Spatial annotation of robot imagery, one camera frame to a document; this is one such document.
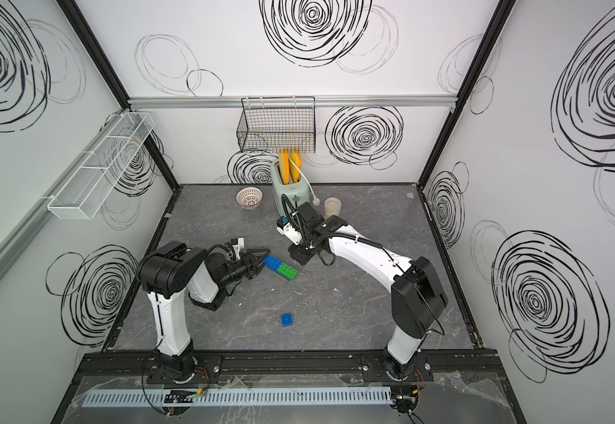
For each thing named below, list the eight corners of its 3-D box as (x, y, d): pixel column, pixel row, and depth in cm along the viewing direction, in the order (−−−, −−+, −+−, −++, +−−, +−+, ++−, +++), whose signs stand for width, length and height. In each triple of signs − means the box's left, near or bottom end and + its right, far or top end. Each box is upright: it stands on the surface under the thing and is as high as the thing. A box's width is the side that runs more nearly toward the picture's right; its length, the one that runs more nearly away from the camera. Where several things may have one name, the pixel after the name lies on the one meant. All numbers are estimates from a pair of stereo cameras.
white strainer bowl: (236, 208, 114) (234, 201, 110) (240, 194, 119) (237, 186, 115) (261, 208, 114) (259, 201, 110) (263, 194, 119) (262, 186, 115)
